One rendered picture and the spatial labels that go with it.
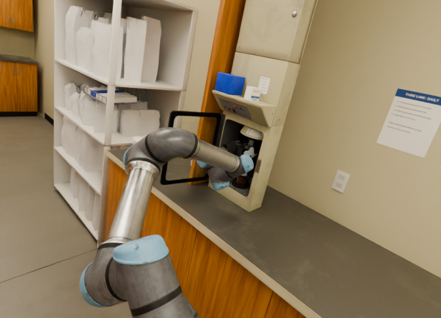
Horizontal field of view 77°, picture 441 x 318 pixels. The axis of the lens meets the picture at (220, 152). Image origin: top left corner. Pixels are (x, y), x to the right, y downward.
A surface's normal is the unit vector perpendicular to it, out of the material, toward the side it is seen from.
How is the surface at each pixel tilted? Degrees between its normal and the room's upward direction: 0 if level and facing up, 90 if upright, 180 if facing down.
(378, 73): 90
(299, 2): 90
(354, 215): 90
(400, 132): 90
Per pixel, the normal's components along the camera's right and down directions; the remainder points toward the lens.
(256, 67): -0.68, 0.11
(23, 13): 0.70, 0.36
